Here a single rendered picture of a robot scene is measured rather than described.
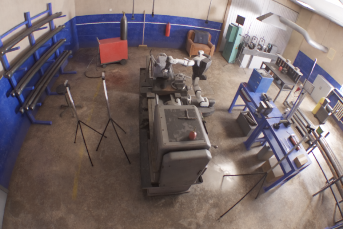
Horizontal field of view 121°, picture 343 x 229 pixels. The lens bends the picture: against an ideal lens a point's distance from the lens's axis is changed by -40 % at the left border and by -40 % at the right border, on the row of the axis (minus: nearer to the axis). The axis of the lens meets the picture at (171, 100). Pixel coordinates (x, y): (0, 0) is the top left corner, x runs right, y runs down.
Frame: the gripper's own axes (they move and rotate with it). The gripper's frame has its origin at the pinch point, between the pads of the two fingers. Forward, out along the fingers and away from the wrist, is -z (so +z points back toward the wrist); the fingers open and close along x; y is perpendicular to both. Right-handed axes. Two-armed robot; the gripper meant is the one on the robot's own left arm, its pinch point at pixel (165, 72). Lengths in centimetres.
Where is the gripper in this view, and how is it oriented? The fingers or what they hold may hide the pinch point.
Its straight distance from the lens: 252.2
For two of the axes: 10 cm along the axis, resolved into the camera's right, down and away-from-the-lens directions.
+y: 0.0, 5.8, -8.2
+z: 3.7, -7.6, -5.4
